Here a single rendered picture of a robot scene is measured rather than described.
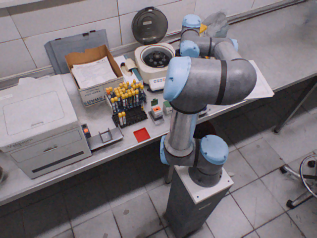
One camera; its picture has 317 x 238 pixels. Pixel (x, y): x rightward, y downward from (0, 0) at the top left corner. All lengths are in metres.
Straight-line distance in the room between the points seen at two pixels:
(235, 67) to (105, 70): 0.99
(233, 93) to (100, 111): 0.89
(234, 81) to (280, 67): 1.19
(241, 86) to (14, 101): 0.86
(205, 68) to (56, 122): 0.61
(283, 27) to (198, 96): 1.60
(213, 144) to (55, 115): 0.62
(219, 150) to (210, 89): 0.41
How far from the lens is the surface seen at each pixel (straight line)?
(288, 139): 2.61
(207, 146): 0.96
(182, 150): 0.91
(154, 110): 1.26
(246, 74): 0.65
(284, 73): 1.77
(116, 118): 1.31
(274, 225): 2.21
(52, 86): 1.13
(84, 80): 1.46
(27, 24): 1.46
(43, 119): 1.03
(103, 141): 1.20
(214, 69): 0.62
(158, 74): 1.42
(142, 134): 1.27
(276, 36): 2.05
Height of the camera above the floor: 1.95
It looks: 54 degrees down
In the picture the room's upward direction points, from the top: 3 degrees clockwise
